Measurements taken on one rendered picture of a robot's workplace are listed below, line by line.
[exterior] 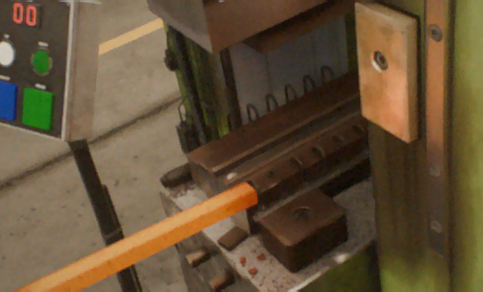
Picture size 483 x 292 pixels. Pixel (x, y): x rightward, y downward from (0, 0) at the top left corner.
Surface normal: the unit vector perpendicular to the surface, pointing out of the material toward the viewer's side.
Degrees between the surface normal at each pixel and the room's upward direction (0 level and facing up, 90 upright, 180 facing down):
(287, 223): 0
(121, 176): 0
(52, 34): 60
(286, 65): 90
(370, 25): 90
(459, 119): 90
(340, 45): 90
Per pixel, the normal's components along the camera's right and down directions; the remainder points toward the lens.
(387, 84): -0.83, 0.43
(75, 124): 0.84, 0.21
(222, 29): 0.54, 0.43
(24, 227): -0.15, -0.80
